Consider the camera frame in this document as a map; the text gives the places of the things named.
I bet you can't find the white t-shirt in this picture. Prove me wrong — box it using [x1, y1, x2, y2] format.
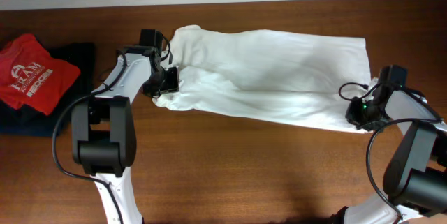
[154, 25, 376, 133]

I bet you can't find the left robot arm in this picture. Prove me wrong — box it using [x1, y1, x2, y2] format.
[71, 29, 179, 223]

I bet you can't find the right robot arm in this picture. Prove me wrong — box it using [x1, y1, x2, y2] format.
[329, 65, 446, 224]

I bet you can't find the folded red printed t-shirt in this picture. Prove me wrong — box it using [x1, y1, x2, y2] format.
[1, 33, 80, 115]

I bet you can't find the folded dark navy garment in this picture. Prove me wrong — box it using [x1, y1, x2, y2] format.
[1, 42, 96, 137]

